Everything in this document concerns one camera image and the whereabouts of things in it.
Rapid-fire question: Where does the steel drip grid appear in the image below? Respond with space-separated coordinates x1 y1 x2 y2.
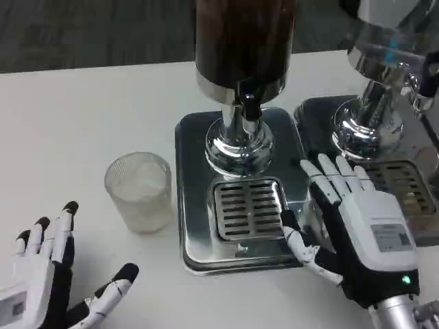
213 177 287 241
356 160 437 217

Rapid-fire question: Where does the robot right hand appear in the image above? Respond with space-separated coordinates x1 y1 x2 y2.
281 154 421 309

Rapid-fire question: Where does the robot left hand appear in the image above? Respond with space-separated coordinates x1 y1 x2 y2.
0 201 140 329

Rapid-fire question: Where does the steel drip tray base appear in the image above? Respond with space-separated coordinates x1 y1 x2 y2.
174 106 309 277
294 95 439 247

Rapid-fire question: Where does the clear empty drink dispenser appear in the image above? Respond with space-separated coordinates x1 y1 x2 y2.
331 0 439 160

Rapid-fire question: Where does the dark drink dispenser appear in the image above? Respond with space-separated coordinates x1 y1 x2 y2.
194 0 298 181

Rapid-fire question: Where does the black dispenser tap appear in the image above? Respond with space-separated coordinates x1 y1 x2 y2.
238 77 265 134
406 51 439 112

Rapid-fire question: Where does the clear ribbed glass cup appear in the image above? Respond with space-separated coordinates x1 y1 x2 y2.
104 152 174 235

